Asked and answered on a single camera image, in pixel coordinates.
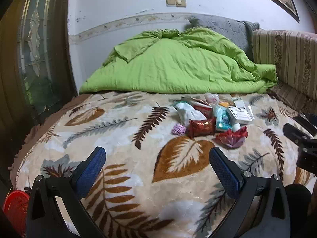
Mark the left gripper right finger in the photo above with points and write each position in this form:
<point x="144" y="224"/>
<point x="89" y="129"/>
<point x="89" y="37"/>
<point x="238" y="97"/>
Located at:
<point x="260" y="208"/>

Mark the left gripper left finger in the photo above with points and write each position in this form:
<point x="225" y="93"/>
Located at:
<point x="44" y="218"/>

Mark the white paper box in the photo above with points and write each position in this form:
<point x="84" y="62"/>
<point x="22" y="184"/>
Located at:
<point x="239" y="115"/>

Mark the red purple wrapper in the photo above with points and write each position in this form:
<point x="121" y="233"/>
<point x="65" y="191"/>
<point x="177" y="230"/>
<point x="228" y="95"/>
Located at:
<point x="232" y="139"/>

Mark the light blue tissue packet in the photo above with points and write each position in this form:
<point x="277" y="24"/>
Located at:
<point x="222" y="121"/>

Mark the red shiny snack packet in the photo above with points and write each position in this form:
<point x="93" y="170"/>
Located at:
<point x="201" y="127"/>

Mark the purple paper ball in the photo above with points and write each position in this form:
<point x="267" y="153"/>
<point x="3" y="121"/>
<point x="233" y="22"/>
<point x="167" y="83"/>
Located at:
<point x="178" y="129"/>

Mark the white plastic bag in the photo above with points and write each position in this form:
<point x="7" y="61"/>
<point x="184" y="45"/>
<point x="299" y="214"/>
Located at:
<point x="187" y="112"/>

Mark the orange small box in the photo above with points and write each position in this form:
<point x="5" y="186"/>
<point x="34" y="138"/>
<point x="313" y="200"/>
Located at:
<point x="226" y="104"/>

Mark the clear plastic bag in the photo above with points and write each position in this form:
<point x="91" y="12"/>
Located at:
<point x="212" y="98"/>

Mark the red white carton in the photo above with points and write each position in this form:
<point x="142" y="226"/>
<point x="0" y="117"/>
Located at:
<point x="200" y="105"/>

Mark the red plastic basket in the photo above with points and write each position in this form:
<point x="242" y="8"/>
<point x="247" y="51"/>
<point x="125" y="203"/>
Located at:
<point x="15" y="209"/>

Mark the striped beige headboard cushion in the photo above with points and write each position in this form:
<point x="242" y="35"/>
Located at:
<point x="294" y="55"/>

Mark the leaf pattern beige blanket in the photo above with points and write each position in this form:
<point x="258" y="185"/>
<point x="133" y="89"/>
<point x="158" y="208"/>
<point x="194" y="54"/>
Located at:
<point x="153" y="183"/>

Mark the grey pillow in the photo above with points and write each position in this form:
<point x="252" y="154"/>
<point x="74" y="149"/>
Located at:
<point x="239" y="32"/>

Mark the green quilt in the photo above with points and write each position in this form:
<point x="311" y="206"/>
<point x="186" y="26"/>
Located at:
<point x="197" y="60"/>

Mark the wooden glass door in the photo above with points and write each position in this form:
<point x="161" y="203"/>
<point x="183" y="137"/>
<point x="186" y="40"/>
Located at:
<point x="36" y="77"/>

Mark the beige wall switch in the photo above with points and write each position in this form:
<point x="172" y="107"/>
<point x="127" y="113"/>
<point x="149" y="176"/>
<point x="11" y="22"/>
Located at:
<point x="176" y="3"/>

